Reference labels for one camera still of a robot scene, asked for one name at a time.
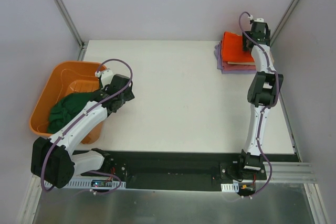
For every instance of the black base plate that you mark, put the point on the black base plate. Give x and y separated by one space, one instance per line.
177 170

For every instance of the orange t-shirt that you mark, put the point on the orange t-shirt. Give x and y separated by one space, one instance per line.
232 48

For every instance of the white slotted cable duct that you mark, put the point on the white slotted cable duct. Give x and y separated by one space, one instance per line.
89 183

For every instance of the right aluminium frame post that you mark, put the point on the right aluminium frame post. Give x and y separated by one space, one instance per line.
285 17

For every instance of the left aluminium frame post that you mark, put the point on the left aluminium frame post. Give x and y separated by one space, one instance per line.
70 24

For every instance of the aluminium frame post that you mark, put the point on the aluminium frame post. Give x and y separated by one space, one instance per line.
70 24
285 17

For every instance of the folded pink t-shirt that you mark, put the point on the folded pink t-shirt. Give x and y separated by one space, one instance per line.
226 51

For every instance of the dark green t-shirt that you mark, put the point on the dark green t-shirt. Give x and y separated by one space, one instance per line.
66 109

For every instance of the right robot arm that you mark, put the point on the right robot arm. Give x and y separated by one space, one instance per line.
263 94

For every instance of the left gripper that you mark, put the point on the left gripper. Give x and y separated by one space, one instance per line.
99 94

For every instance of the orange plastic basket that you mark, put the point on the orange plastic basket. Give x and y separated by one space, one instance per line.
66 78

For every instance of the folded purple t-shirt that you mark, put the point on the folded purple t-shirt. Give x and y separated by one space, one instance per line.
226 68

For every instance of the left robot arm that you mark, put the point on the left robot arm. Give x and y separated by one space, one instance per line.
53 159

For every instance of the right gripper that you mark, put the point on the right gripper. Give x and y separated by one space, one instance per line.
247 41

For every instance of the folded beige t-shirt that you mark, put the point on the folded beige t-shirt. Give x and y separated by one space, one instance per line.
241 63

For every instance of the aluminium front rail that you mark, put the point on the aluminium front rail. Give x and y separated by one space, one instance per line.
293 173

